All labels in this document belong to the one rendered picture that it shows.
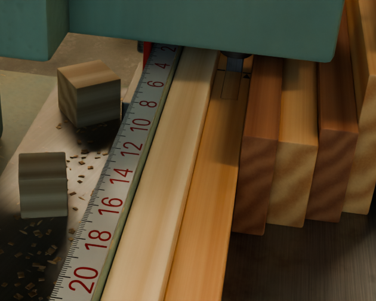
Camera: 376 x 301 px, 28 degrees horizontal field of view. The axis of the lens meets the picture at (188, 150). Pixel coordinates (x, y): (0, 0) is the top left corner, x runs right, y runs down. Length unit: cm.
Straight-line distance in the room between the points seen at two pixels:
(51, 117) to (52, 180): 14
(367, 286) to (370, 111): 8
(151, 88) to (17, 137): 27
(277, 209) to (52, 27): 14
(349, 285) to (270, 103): 9
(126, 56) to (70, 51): 19
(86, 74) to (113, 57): 191
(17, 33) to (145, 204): 11
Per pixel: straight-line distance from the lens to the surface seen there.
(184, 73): 39
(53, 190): 52
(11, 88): 69
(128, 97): 57
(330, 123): 36
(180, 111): 36
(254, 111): 35
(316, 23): 37
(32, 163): 53
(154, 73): 38
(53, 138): 61
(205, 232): 30
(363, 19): 41
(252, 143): 33
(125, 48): 259
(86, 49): 258
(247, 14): 37
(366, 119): 36
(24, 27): 36
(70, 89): 62
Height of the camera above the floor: 113
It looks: 33 degrees down
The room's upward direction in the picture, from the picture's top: 4 degrees clockwise
